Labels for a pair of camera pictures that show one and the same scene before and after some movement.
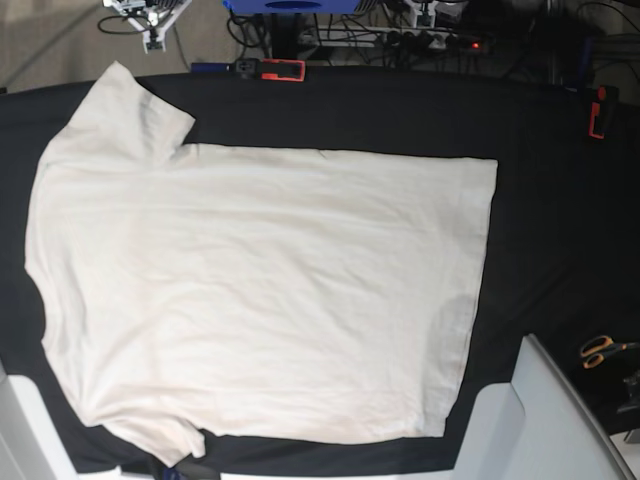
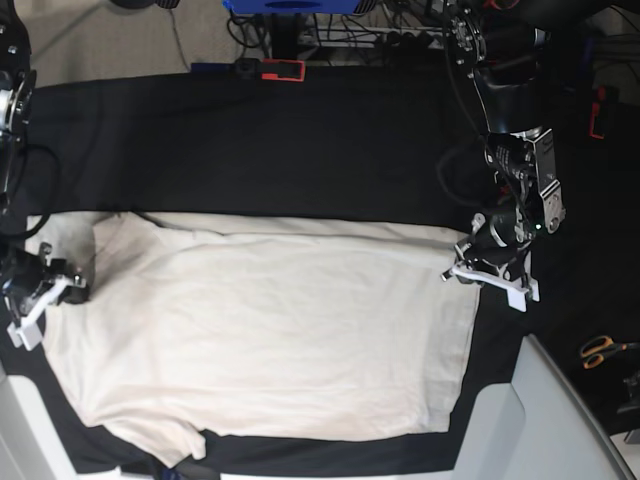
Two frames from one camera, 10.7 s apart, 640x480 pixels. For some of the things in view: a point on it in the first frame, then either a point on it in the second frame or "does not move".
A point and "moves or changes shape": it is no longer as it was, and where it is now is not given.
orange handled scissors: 596,348 does not move
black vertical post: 284,35 does not move
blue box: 286,7 does not move
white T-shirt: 193,289 moves or changes shape
